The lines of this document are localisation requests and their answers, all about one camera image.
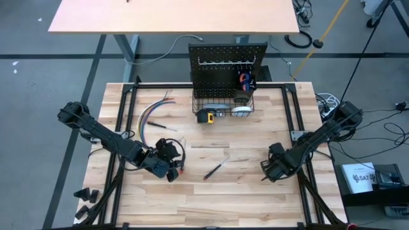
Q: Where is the white power strip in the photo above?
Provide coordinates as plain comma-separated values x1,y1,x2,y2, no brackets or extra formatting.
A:
315,92,343,118

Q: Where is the black metal pegboard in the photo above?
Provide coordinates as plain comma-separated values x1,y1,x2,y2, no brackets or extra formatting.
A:
187,42,274,100

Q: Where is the dark electronic device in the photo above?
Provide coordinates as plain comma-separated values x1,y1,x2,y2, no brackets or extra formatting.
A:
374,171,406,187

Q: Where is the light wooden desk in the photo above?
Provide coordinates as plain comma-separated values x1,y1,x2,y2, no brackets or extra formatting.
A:
47,0,301,83

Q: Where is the black red-tipped screwdriver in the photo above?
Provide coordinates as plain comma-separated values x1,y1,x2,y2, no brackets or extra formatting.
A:
179,136,188,175
203,156,231,181
146,121,178,132

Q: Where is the black wire basket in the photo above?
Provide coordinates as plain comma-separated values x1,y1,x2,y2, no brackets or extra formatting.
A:
192,91,256,118

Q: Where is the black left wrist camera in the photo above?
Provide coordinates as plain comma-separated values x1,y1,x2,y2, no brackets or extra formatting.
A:
155,138,178,160

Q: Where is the yellow wire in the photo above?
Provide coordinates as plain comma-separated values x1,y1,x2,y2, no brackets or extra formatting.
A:
139,97,167,144

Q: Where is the black coiled cable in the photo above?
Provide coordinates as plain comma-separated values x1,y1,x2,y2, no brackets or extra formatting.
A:
284,30,314,50

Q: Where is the yellow black tape measure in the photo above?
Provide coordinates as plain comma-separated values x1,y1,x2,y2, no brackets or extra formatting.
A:
196,109,215,125

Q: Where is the white tape roll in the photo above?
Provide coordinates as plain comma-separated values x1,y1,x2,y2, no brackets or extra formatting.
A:
230,106,253,118

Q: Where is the black wheeled stand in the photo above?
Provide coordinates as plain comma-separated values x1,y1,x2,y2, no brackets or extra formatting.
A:
360,0,409,36

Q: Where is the black aluminium table frame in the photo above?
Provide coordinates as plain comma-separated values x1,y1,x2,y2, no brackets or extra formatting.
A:
81,75,350,230

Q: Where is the white wire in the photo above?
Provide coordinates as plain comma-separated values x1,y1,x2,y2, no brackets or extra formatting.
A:
137,90,169,141

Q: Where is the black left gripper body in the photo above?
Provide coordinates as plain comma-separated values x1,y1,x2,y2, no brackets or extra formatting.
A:
140,153,180,183

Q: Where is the black pegboard bin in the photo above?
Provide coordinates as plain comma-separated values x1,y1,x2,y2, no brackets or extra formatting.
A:
233,72,258,104

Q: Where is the black cable coil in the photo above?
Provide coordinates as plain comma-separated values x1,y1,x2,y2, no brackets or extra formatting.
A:
328,126,358,144

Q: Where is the grey floor cable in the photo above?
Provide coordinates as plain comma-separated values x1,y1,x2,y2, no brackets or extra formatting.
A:
133,34,205,66

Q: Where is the black side shelf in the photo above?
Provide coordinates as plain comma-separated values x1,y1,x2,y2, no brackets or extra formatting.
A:
334,164,409,208

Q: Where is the grey flat device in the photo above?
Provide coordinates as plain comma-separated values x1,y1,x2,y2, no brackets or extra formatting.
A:
384,205,409,220

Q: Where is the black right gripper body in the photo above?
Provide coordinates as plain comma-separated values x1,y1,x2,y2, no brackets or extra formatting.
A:
260,142,293,183

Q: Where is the white printed booklet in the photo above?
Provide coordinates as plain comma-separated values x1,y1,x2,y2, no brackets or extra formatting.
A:
340,162,378,195

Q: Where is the bundle of coloured cables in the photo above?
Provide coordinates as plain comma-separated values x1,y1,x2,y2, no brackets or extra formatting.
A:
141,97,176,146

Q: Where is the grey utility knife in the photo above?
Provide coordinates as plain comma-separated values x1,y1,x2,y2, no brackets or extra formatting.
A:
203,102,231,111

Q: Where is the black cable tangle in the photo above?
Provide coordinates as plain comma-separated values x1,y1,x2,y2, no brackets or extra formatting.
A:
293,0,314,26

